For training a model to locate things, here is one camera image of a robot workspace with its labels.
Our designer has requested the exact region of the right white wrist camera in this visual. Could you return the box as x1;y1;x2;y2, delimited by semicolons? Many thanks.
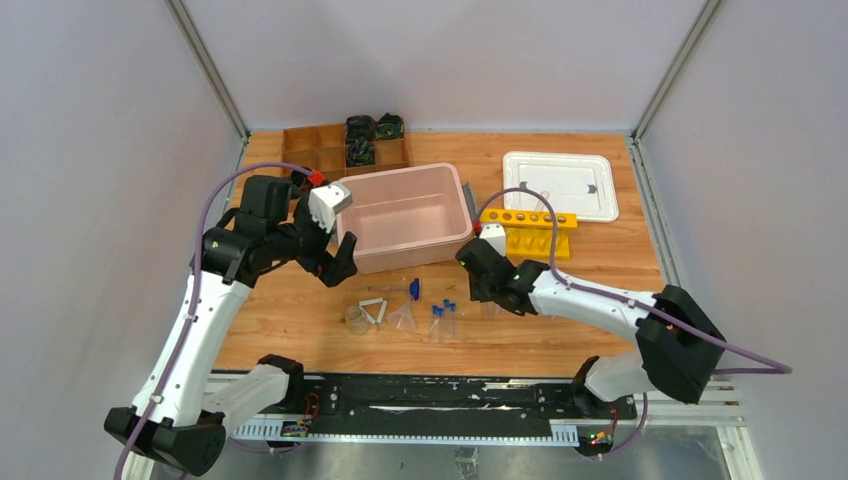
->
478;222;507;256

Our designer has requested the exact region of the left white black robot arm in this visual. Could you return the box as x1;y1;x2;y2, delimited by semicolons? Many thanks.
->
104;168;357;478

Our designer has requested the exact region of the white clay triangle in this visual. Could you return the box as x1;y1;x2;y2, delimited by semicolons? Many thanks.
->
358;297;388;331

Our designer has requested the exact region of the black coiled cable bundle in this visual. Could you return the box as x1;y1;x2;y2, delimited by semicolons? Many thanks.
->
345;139;377;168
345;114;377;140
375;113;406;141

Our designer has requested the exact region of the brown compartment tray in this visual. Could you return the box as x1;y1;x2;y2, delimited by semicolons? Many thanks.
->
280;123;412;180

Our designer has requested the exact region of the pink plastic bin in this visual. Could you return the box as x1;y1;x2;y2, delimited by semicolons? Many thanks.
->
337;163;473;274

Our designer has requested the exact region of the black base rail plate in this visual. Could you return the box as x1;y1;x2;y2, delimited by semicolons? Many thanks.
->
238;372;639;446

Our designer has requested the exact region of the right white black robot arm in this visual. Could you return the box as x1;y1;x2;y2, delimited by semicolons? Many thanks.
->
456;238;724;418

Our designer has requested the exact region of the white plastic lid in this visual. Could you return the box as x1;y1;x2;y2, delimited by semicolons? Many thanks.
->
502;151;619;223

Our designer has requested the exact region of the clear plastic funnel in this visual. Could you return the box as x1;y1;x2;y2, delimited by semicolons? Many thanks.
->
388;296;416;332

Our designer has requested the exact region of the yellow test tube rack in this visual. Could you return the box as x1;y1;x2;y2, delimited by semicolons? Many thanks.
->
481;208;578;260

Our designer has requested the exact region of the blue capped glass rod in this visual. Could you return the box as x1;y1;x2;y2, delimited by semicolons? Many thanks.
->
350;277;422;301

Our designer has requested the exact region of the small glass beaker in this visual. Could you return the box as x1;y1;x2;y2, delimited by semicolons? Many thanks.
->
345;305;371;336

